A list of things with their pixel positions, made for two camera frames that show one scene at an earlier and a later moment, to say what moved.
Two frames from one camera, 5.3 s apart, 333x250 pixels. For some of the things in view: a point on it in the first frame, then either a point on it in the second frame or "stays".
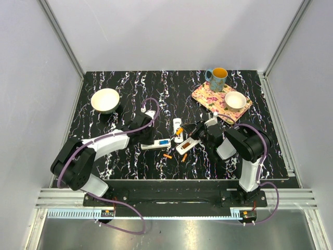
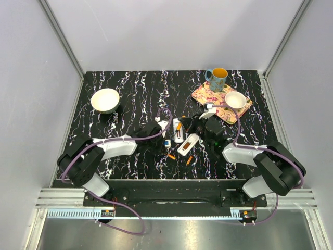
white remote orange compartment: x=187 y=145 stays
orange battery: x=184 y=158 → x=189 y=160
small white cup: x=234 y=100 stays
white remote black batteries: x=177 y=123 stays
